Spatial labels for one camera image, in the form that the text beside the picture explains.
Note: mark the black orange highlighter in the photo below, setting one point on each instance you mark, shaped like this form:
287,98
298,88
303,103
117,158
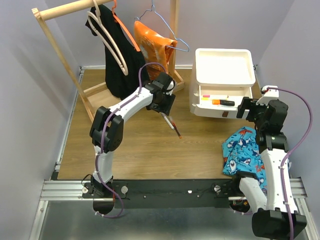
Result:
223,102

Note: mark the brown top drawer pull tab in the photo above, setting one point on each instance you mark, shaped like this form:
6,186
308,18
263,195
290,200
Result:
225,114

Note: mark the orange plastic hanger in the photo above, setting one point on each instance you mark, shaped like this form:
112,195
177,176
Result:
124,28

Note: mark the red transparent pen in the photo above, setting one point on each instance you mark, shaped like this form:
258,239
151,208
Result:
176,129

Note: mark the white marker grey cap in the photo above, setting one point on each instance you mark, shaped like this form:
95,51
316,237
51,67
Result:
167,120

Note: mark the blue shark print cloth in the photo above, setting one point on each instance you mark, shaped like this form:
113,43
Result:
240,152

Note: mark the aluminium frame rail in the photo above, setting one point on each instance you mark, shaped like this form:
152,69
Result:
63,213

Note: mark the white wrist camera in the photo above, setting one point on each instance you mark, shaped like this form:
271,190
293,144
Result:
268,93
171,87

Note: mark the white three-drawer organizer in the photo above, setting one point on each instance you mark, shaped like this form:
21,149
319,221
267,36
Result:
220,71

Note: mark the beige wooden hanger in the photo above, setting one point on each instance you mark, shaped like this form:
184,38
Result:
108,41

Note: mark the white marker yellow cap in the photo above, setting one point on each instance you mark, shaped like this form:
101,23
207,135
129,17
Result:
207,99

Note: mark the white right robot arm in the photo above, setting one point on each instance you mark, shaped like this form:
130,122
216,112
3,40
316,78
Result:
275,214

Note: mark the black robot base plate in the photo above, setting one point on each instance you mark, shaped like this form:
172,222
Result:
126,194

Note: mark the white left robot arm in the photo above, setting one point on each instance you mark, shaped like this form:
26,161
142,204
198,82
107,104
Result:
107,129

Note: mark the orange tie-dye garment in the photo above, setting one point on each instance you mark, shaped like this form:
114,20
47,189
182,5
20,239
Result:
154,47

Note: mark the black garment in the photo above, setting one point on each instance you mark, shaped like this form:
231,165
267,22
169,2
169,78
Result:
119,85

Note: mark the white marker pink cap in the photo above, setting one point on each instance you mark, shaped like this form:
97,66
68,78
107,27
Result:
215,97

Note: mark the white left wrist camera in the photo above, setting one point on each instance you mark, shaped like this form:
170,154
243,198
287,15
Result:
171,87

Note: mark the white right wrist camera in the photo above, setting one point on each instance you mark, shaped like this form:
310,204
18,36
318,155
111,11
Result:
268,93

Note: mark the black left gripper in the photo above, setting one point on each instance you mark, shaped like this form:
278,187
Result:
167,107

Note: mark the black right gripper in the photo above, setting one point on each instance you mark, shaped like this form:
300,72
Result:
247,103

